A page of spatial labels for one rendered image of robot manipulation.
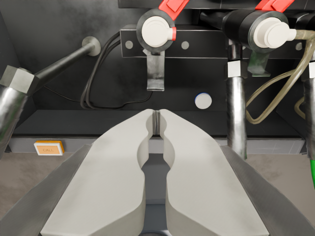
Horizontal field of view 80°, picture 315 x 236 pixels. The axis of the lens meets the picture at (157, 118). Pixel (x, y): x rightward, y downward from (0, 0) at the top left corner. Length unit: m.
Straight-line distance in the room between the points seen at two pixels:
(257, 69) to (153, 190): 0.70
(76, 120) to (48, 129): 0.06
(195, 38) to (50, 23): 0.31
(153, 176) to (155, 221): 0.18
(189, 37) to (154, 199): 0.63
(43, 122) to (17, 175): 1.82
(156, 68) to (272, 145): 0.36
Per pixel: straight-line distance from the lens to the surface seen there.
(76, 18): 0.46
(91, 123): 0.46
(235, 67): 0.20
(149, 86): 0.15
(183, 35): 0.28
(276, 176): 2.20
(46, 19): 0.48
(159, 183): 0.83
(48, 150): 0.45
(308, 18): 0.26
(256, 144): 0.45
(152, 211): 0.79
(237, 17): 0.19
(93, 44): 0.45
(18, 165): 2.19
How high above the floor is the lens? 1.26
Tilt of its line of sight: 59 degrees down
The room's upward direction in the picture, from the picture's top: 180 degrees counter-clockwise
